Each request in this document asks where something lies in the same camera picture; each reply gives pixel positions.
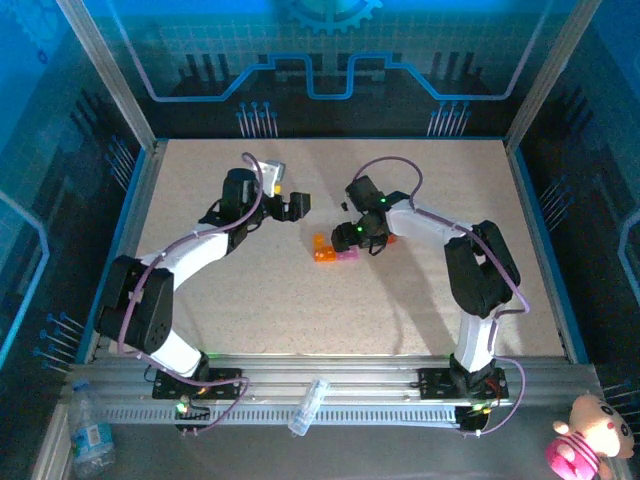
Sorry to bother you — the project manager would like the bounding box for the aluminium mounting rail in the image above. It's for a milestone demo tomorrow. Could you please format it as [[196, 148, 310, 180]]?
[[62, 351, 604, 429]]

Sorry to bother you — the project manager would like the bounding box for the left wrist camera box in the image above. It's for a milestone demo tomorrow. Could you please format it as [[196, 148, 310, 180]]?
[[259, 158, 290, 197]]

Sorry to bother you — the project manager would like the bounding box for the water bottle with blue label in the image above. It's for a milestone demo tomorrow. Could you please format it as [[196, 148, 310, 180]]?
[[68, 381, 117, 479]]

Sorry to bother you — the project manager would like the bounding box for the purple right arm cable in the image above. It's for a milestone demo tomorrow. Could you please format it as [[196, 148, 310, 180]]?
[[352, 155, 531, 437]]

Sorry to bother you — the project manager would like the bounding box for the aluminium frame post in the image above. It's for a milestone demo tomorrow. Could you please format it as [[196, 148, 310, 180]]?
[[503, 0, 602, 152], [54, 0, 160, 152]]

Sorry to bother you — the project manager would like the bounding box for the pink beige plush toy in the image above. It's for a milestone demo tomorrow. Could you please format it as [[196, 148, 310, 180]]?
[[544, 392, 637, 480]]

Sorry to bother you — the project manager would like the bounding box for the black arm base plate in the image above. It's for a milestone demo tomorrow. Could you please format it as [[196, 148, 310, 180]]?
[[151, 367, 245, 402], [417, 366, 512, 402]]

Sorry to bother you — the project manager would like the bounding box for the aluminium table side rail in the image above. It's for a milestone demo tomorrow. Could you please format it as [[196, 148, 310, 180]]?
[[89, 139, 169, 364]]

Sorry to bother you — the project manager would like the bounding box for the grey slotted cable duct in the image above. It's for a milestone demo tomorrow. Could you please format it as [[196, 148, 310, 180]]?
[[102, 403, 459, 428]]

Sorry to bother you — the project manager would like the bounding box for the small clear plastic bottle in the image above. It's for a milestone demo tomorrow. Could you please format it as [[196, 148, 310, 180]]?
[[287, 376, 332, 438]]

